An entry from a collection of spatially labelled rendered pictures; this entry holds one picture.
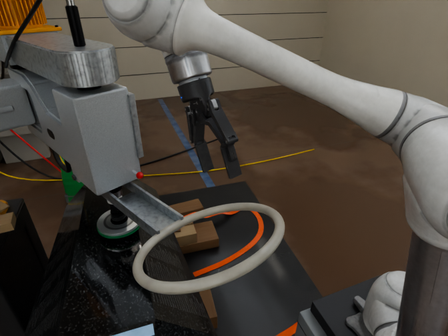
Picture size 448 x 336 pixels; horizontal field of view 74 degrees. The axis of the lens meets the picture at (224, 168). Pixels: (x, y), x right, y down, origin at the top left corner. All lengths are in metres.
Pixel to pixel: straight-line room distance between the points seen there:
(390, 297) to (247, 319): 1.30
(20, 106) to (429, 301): 1.80
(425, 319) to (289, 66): 0.57
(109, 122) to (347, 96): 0.91
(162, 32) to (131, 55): 5.74
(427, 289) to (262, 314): 1.62
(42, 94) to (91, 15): 4.56
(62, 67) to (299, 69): 0.86
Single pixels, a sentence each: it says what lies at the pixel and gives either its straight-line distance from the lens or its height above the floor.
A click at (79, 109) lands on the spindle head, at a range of 1.21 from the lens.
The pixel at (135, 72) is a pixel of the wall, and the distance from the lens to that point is 6.28.
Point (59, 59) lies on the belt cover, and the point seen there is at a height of 1.67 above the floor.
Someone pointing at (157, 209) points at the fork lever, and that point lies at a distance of 1.30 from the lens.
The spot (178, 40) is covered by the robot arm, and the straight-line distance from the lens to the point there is 0.49.
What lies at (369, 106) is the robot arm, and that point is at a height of 1.67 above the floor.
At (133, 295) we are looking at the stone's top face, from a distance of 1.34.
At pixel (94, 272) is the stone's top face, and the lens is 1.47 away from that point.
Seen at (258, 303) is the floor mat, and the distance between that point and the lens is 2.28.
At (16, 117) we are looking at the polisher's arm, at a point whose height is 1.31.
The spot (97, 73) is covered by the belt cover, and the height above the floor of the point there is 1.62.
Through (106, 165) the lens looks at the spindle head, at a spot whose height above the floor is 1.25.
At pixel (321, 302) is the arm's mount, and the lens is 1.29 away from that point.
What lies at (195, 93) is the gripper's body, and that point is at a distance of 0.64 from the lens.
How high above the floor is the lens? 1.86
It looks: 30 degrees down
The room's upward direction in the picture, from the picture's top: straight up
